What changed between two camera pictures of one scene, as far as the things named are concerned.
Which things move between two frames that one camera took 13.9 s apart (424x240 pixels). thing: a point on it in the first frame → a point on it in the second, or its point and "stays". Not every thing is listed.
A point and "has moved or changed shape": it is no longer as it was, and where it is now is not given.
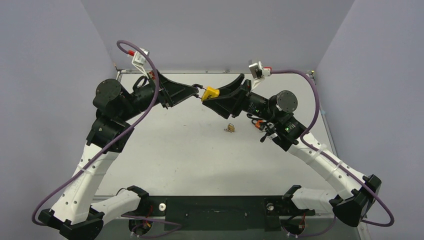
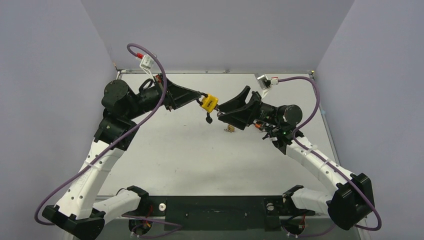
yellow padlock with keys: [209, 93] has moved or changed shape
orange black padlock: [260, 124] stays
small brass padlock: [231, 127] stays
